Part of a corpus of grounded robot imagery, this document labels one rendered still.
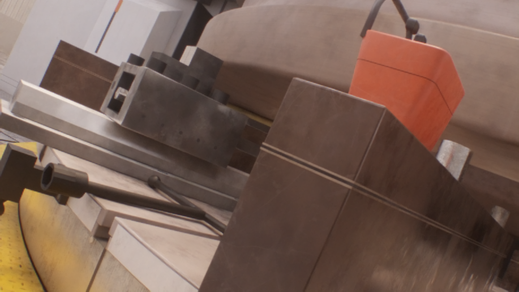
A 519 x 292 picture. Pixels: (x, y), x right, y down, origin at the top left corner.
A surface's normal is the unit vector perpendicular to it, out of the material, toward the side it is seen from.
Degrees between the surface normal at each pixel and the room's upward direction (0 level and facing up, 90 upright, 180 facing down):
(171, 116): 90
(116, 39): 90
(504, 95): 90
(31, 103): 72
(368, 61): 97
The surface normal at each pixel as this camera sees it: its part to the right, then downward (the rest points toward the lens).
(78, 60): 0.18, 0.03
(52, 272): -0.66, -0.33
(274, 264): -0.50, -0.27
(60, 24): -0.19, -0.14
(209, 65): 0.51, 0.18
